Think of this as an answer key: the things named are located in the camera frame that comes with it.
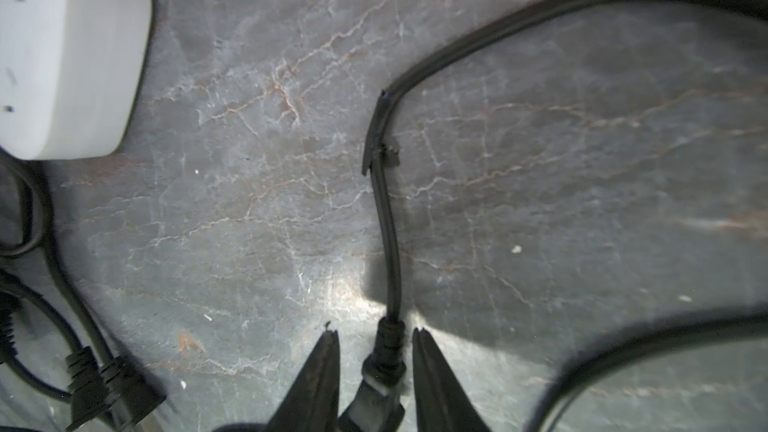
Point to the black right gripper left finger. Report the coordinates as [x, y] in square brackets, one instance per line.
[312, 402]

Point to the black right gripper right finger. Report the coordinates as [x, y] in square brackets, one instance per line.
[441, 402]

